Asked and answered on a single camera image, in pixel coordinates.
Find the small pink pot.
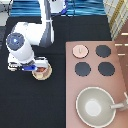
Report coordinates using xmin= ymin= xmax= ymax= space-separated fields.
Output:
xmin=35 ymin=67 xmax=47 ymax=74

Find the black burner front left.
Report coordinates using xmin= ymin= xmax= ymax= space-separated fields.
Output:
xmin=75 ymin=62 xmax=91 ymax=77

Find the black burner back right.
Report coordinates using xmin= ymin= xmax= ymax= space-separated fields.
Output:
xmin=96 ymin=45 xmax=111 ymax=58

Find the black burner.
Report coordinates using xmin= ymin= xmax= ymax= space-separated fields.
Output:
xmin=75 ymin=62 xmax=91 ymax=77
xmin=98 ymin=62 xmax=115 ymax=76
xmin=96 ymin=45 xmax=111 ymax=58

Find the pink stove board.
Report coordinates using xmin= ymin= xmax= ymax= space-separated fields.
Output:
xmin=66 ymin=41 xmax=128 ymax=128

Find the white gripper blue base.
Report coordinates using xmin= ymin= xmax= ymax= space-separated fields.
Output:
xmin=8 ymin=57 xmax=48 ymax=71

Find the cream round plate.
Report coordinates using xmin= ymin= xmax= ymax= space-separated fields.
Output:
xmin=32 ymin=65 xmax=52 ymax=80

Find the black table mat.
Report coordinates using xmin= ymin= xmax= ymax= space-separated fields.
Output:
xmin=0 ymin=15 xmax=111 ymax=128

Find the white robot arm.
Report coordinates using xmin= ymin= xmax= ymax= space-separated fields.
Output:
xmin=6 ymin=0 xmax=54 ymax=71

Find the black burner front right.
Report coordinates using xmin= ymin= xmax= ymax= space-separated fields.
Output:
xmin=98 ymin=62 xmax=115 ymax=76

